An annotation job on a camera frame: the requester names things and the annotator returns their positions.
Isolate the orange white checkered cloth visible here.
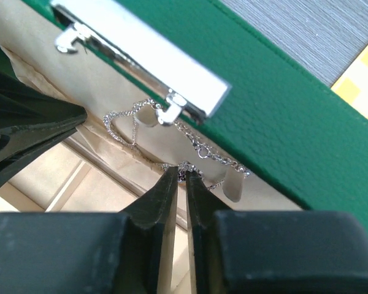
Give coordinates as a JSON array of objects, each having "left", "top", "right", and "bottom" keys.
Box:
[{"left": 331, "top": 45, "right": 368, "bottom": 119}]

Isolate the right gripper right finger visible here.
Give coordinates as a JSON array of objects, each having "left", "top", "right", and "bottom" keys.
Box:
[{"left": 186, "top": 172, "right": 368, "bottom": 293}]

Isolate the silver rhinestone necklace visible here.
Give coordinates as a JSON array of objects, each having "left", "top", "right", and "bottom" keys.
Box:
[{"left": 102, "top": 98, "right": 253, "bottom": 192}]

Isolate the green jewelry box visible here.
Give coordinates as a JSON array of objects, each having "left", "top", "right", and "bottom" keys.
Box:
[{"left": 0, "top": 0, "right": 368, "bottom": 294}]

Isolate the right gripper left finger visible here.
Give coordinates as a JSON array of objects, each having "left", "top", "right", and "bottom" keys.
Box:
[{"left": 0, "top": 167, "right": 178, "bottom": 293}]

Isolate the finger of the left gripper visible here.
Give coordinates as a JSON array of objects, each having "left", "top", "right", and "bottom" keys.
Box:
[{"left": 0, "top": 72, "right": 87, "bottom": 187}]

